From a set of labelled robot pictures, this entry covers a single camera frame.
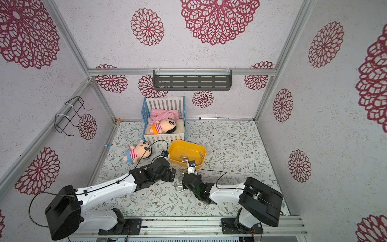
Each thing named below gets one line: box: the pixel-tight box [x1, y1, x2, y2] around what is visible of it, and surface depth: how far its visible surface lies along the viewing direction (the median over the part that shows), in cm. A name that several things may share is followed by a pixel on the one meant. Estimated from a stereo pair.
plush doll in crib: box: [149, 118, 177, 135], surface depth 103 cm
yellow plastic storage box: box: [168, 139, 208, 169], surface depth 103 cm
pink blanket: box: [148, 108, 181, 126], surface depth 112 cm
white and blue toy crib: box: [141, 96, 186, 144], surface depth 109 cm
